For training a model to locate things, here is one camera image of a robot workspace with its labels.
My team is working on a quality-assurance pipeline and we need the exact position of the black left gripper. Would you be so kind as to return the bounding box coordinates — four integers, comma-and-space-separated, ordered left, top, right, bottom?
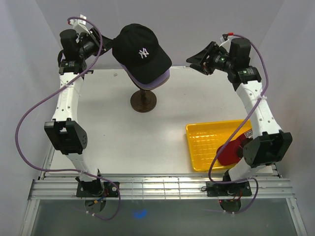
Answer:
78, 28, 117, 60

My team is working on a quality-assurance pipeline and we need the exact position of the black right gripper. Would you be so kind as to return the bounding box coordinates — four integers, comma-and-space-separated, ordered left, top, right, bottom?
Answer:
185, 42, 233, 76

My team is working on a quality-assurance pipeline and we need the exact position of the black cap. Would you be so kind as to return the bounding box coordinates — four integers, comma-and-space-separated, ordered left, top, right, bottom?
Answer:
112, 23, 172, 84

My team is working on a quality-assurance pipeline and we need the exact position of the purple LA cap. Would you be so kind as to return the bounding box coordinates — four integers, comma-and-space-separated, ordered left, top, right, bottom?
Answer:
120, 64, 170, 90

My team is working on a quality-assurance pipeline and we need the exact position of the red cap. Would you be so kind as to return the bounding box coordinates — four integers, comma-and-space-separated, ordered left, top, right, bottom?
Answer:
217, 129, 252, 166

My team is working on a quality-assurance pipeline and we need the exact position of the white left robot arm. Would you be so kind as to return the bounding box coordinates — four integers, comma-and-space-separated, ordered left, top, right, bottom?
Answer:
44, 28, 111, 197

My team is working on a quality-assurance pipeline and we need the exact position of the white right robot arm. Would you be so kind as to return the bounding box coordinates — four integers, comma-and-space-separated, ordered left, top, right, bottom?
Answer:
186, 34, 292, 196

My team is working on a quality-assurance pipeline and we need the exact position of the dark wooden round stand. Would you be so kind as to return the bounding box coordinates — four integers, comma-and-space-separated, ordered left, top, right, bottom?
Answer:
130, 89, 157, 113

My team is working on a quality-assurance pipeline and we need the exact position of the yellow plastic tray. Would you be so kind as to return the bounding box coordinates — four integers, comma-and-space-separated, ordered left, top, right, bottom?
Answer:
186, 119, 252, 172

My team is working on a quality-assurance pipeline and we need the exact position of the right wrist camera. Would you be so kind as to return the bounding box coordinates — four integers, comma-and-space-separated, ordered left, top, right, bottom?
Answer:
220, 32, 234, 50

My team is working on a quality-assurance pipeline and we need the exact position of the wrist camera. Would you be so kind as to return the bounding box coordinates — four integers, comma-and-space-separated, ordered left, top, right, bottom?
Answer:
68, 14, 90, 34
220, 32, 234, 50

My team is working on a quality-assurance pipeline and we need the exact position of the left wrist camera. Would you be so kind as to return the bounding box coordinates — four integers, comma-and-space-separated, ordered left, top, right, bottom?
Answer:
68, 14, 90, 34

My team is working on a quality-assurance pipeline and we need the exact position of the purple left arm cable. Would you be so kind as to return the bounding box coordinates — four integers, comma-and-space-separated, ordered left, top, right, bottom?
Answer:
15, 16, 102, 172

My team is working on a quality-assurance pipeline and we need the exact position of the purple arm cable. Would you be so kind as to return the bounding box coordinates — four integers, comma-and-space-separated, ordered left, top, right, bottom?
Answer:
208, 33, 269, 184
15, 16, 102, 172

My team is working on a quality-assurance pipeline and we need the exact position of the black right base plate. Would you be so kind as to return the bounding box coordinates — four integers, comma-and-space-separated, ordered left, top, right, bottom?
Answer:
201, 181, 252, 197

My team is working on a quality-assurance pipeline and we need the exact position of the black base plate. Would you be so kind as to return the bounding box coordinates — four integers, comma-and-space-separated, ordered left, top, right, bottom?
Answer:
76, 180, 120, 198
201, 181, 252, 197

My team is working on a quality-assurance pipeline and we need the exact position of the aluminium front rail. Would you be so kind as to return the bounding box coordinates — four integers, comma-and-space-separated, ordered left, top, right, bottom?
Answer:
29, 175, 295, 200

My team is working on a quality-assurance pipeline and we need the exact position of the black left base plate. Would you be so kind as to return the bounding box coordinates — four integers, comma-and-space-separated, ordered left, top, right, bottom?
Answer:
76, 180, 120, 198

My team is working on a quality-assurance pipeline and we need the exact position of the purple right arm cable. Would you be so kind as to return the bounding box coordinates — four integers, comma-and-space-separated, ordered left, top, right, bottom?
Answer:
208, 33, 269, 184

